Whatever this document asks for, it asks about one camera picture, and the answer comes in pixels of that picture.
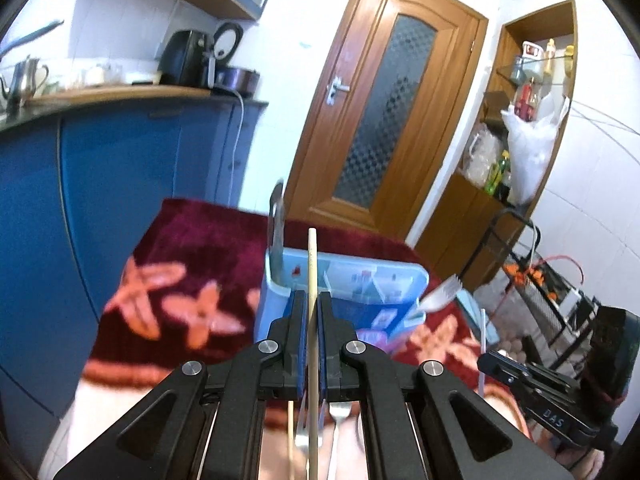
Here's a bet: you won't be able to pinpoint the wooden cutting board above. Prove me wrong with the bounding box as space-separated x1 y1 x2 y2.
22 84 213 107

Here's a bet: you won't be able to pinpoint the metal utensil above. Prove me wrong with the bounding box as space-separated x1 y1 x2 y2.
267 179 289 283

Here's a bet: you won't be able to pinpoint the black wire cart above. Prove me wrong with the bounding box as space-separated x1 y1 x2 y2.
462 207 601 376

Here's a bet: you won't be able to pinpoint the wooden door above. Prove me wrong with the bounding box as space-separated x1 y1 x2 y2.
282 0 490 246

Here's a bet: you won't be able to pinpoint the white plastic bag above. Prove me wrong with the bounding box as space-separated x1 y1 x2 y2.
501 91 571 206

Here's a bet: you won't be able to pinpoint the red bottle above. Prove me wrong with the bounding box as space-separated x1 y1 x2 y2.
515 82 538 118

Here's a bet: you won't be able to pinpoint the rice cooker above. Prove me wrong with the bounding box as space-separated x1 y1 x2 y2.
212 21 261 96

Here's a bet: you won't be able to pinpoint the wooden chopstick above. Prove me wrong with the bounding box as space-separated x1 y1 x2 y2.
306 228 321 480
286 400 296 480

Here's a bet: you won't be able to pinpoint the red cable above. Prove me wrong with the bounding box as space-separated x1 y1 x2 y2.
537 255 586 286

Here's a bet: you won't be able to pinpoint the black air fryer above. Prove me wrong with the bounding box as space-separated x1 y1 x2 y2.
156 30 213 88

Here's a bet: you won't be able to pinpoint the light blue utensil box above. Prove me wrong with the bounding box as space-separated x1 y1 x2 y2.
254 249 431 356

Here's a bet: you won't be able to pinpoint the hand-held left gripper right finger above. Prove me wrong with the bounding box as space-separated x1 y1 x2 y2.
318 291 576 480

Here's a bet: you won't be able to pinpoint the steel kettle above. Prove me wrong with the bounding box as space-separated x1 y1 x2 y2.
0 56 51 111

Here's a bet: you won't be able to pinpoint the silver fork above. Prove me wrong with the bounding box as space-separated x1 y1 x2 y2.
407 274 463 321
327 402 353 480

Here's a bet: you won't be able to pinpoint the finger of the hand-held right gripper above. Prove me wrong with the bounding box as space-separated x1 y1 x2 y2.
476 349 538 396

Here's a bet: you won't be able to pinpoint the dark countertop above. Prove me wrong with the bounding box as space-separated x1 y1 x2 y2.
0 87 268 133

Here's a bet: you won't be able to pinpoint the red floral blanket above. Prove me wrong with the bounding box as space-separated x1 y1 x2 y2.
65 197 531 480

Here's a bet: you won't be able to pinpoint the light blue stool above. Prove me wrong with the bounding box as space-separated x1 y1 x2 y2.
457 290 501 346

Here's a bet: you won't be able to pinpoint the glass jar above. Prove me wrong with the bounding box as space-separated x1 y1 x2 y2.
520 40 545 81

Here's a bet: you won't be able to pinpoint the wooden shelf unit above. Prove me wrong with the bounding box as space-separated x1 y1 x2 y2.
412 0 578 291

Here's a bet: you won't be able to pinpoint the metal door handle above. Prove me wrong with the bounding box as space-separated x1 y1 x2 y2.
326 75 351 107

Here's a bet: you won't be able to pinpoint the blue lower cabinets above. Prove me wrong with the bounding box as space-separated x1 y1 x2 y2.
0 97 268 421

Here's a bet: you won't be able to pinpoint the white power cable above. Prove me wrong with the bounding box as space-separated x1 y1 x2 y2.
225 89 247 206

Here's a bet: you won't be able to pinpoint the clear food bag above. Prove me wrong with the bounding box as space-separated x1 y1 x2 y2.
462 125 503 183

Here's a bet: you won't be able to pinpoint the green bottle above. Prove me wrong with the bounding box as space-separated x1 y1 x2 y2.
485 150 512 196

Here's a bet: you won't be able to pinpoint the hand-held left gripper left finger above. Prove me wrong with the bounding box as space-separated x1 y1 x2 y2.
52 290 308 480

